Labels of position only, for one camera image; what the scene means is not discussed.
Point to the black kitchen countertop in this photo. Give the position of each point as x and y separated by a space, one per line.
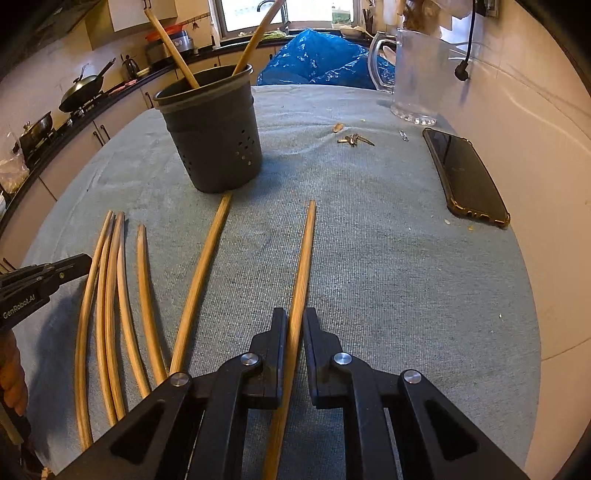
217 50

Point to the clear plastic pitcher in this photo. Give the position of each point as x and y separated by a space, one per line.
415 74

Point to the black wok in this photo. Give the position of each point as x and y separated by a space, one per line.
81 90

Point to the kitchen window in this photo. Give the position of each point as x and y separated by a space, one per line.
295 11

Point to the blue plastic bag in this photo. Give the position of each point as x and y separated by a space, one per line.
318 60

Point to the beige upper kitchen cabinets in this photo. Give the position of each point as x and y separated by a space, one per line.
134 14

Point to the black smartphone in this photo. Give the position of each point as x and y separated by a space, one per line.
461 175

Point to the green dish cloth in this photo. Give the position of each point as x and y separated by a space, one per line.
276 34

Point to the wall socket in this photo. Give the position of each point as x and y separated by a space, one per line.
488 7

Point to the beige kitchen cabinets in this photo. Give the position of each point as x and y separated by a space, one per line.
69 152
134 14

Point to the white hanging plastic bag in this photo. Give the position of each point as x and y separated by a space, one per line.
455 8

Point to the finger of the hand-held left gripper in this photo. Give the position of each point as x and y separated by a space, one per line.
64 270

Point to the metal paper clip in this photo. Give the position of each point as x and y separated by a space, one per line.
404 136

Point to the beige lower kitchen cabinets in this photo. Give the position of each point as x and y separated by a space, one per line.
69 152

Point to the steel cooking pot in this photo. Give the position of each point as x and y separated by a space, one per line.
37 127

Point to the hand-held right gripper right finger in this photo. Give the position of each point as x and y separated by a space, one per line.
310 350

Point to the range hood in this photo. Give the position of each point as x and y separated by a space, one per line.
37 27

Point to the person's left hand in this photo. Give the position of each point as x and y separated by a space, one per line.
11 369

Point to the red plastic basin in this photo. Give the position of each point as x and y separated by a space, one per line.
164 32

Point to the clear plastic bag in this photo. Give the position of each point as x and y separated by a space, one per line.
14 175

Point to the grey table cloth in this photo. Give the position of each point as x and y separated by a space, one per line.
378 277

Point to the dark grey chopstick holder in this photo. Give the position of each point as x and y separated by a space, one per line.
212 138

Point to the curved kitchen faucet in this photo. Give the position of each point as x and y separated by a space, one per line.
284 18

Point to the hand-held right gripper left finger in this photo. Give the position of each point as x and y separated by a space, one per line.
281 350

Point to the silver rice cooker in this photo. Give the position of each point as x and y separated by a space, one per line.
178 46

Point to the dark kettle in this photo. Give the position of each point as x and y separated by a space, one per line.
130 67

